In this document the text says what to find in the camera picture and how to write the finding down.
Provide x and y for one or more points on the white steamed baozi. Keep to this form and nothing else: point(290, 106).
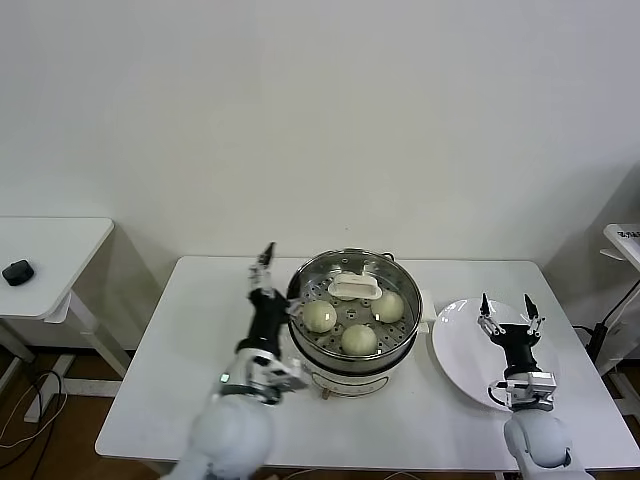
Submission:
point(320, 317)
point(358, 341)
point(390, 309)

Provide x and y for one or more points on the white round plate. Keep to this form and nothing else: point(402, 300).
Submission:
point(460, 350)

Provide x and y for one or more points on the white side table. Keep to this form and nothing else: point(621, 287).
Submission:
point(50, 260)

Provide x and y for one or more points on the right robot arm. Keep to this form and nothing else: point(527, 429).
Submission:
point(537, 440)

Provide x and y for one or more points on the small black case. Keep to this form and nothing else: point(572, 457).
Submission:
point(17, 272)

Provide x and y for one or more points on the perforated steel steamer basket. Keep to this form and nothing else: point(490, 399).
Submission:
point(350, 363)

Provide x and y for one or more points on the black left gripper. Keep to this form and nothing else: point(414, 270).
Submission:
point(265, 320)

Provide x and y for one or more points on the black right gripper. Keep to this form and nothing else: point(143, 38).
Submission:
point(517, 345)

